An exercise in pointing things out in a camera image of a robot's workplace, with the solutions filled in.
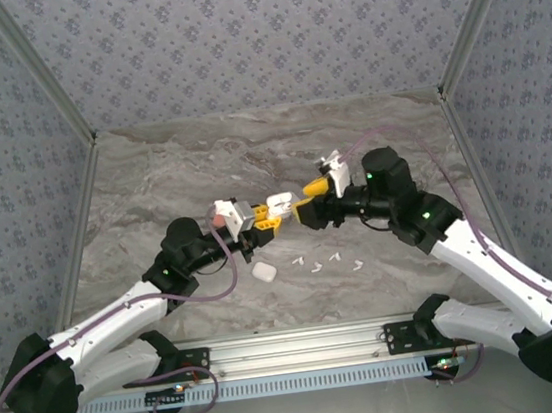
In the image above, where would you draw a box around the black controller board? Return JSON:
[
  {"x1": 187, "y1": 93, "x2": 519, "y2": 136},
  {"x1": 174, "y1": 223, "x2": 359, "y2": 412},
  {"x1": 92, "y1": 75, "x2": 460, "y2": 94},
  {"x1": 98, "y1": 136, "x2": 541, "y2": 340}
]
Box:
[
  {"x1": 427, "y1": 352, "x2": 467, "y2": 384},
  {"x1": 143, "y1": 384, "x2": 189, "y2": 413}
]

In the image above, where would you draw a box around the aluminium frame post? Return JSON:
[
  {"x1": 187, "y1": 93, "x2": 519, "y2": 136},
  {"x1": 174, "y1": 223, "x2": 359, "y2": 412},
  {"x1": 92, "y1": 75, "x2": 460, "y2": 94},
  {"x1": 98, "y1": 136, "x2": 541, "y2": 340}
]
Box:
[
  {"x1": 0, "y1": 0, "x2": 99, "y2": 154},
  {"x1": 426, "y1": 0, "x2": 540, "y2": 100}
]

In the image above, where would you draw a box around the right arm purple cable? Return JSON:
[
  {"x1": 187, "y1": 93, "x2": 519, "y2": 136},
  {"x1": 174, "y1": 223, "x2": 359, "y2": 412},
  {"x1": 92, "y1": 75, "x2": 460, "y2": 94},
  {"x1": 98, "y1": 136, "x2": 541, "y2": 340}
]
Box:
[{"x1": 339, "y1": 105, "x2": 552, "y2": 400}]

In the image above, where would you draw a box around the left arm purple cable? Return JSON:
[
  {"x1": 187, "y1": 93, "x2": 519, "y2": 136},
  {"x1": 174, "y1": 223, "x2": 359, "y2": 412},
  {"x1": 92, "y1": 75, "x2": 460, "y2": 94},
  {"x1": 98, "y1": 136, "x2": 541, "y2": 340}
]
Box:
[{"x1": 0, "y1": 214, "x2": 255, "y2": 413}]

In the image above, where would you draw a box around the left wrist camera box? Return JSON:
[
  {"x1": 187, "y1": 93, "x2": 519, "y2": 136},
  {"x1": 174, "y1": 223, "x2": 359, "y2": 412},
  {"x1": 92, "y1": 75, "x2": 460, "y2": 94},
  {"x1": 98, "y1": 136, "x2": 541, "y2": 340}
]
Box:
[{"x1": 212, "y1": 196, "x2": 256, "y2": 239}]

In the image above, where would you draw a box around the thin red wire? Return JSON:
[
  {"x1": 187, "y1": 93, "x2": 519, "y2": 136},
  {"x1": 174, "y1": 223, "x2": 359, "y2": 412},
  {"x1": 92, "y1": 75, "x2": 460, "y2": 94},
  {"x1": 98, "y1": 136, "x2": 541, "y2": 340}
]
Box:
[
  {"x1": 449, "y1": 333, "x2": 473, "y2": 360},
  {"x1": 181, "y1": 360, "x2": 204, "y2": 386}
]

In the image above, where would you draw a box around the slotted pale cable duct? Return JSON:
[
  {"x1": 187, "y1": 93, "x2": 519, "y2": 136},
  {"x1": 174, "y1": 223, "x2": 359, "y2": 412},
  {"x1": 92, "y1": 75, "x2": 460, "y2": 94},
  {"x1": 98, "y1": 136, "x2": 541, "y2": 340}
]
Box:
[{"x1": 72, "y1": 354, "x2": 437, "y2": 413}]

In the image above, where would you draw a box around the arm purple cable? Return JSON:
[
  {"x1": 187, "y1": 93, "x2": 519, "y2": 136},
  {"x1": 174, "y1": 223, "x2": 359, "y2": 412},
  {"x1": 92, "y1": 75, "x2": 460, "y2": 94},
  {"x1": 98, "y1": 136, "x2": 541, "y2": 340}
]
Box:
[
  {"x1": 339, "y1": 105, "x2": 552, "y2": 400},
  {"x1": 0, "y1": 214, "x2": 255, "y2": 413}
]

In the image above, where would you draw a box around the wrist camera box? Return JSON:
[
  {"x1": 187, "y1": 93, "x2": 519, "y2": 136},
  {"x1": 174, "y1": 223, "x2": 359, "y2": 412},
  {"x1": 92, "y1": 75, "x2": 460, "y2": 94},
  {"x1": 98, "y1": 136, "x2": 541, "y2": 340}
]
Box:
[
  {"x1": 313, "y1": 146, "x2": 355, "y2": 201},
  {"x1": 212, "y1": 196, "x2": 256, "y2": 239}
]

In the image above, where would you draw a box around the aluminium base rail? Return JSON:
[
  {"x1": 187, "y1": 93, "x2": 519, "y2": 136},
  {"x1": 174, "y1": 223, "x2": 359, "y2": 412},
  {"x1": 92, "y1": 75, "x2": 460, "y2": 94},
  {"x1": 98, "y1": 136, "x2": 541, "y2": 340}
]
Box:
[{"x1": 70, "y1": 301, "x2": 521, "y2": 399}]

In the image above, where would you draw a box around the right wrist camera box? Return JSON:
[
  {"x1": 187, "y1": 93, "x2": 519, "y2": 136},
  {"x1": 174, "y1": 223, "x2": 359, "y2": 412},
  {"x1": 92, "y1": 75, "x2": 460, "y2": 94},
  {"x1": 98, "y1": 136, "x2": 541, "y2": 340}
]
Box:
[{"x1": 313, "y1": 146, "x2": 355, "y2": 201}]

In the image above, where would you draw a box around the aluminium table side rail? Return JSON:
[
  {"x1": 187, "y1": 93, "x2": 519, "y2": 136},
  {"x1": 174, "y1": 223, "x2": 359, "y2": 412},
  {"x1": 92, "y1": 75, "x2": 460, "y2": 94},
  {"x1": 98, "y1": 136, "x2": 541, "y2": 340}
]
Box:
[
  {"x1": 438, "y1": 87, "x2": 524, "y2": 271},
  {"x1": 32, "y1": 137, "x2": 122, "y2": 340}
]

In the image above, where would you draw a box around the white earbud charging case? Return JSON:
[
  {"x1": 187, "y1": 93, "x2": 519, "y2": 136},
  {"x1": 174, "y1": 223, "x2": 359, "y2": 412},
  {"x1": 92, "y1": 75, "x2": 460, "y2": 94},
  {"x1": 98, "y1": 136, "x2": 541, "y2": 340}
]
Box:
[
  {"x1": 265, "y1": 191, "x2": 302, "y2": 220},
  {"x1": 251, "y1": 259, "x2": 279, "y2": 286}
]

